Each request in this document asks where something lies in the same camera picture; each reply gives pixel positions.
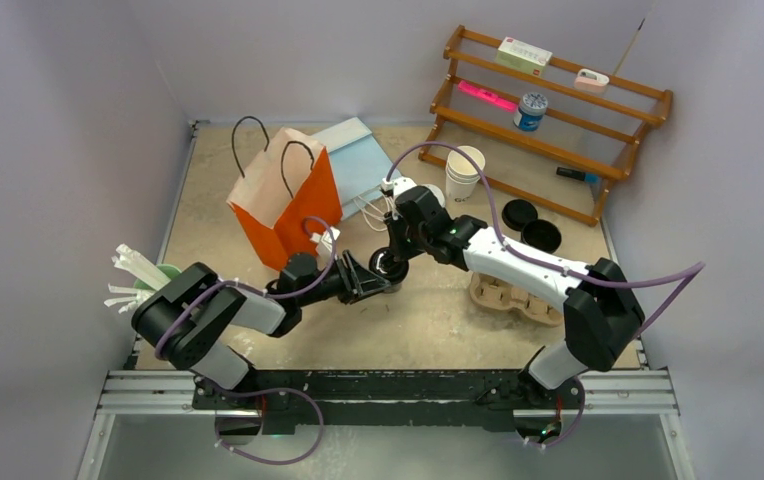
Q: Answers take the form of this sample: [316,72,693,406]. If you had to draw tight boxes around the white cup lid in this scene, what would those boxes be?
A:
[424,184,446,208]

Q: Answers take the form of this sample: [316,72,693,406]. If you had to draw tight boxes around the green straw holder cup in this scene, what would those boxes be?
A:
[133,264,181,290]

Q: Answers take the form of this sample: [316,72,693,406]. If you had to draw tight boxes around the light blue paper bag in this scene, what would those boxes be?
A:
[312,117,392,232]

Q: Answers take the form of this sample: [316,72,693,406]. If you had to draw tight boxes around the stacked white paper cups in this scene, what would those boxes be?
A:
[445,145,485,202]

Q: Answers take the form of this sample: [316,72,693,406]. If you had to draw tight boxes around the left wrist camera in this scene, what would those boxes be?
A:
[310,227,340,261]

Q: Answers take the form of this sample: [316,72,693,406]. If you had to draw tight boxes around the pink white tape dispenser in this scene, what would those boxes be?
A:
[573,68,610,94]

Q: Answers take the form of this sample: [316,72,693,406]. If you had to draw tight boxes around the pink highlighter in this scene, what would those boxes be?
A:
[457,80,517,112]

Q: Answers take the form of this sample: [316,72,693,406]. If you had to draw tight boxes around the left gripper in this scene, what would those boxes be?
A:
[297,250,388,308]

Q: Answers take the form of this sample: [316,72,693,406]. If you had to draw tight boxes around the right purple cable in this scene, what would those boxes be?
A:
[383,140,707,452]

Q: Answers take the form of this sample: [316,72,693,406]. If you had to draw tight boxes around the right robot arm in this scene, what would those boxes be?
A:
[380,181,645,407]

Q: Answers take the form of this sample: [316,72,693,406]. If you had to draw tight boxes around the thin wooden stick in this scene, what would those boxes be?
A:
[612,17,646,76]

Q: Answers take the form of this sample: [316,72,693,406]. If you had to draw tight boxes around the orange paper bag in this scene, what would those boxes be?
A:
[227,127,343,270]

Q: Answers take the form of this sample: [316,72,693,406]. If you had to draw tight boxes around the blue white round tin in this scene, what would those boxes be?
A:
[513,92,549,132]

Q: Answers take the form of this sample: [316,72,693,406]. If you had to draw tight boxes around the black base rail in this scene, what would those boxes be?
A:
[193,369,584,443]

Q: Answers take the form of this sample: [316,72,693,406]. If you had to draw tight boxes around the white green box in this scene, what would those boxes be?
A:
[494,37,553,77]

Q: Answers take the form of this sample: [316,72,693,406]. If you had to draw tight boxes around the wooden shelf rack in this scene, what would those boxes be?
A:
[428,25,673,226]

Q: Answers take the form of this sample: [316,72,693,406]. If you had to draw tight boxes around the black cup lid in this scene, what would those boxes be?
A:
[368,247,409,285]
[501,199,539,232]

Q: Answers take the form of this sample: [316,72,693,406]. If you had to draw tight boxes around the black paper cup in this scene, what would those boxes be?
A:
[384,279,403,294]
[521,219,562,254]

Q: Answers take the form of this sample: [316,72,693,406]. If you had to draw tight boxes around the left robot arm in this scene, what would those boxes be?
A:
[131,251,392,409]

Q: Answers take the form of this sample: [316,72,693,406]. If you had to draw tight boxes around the black blue marker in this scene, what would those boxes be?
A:
[555,167,599,184]

